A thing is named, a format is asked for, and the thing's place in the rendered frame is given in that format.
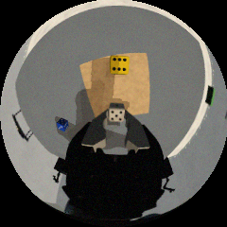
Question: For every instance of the tan square mat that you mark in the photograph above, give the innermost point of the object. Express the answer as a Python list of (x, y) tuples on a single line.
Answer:
[(104, 88)]

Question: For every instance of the blue die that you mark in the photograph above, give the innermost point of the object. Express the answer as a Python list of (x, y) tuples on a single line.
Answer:
[(62, 124)]

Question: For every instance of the white die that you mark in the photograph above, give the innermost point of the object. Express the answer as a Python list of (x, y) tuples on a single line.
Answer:
[(116, 112)]

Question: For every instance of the yellow die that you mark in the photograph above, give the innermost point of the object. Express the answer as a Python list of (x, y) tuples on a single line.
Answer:
[(119, 65)]

